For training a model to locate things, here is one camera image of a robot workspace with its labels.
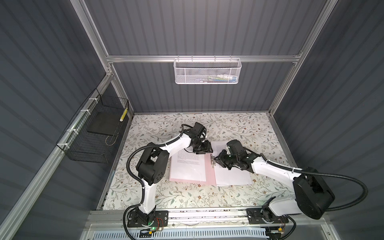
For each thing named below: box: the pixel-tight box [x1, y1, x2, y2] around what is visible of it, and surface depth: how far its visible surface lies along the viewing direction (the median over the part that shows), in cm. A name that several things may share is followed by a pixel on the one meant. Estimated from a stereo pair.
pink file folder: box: [169, 153, 217, 186], surface depth 88 cm
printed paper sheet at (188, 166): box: [170, 148, 206, 182], surface depth 90 cm
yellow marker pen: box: [119, 107, 128, 122], surface depth 82 cm
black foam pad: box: [87, 111, 124, 136], surface depth 77 cm
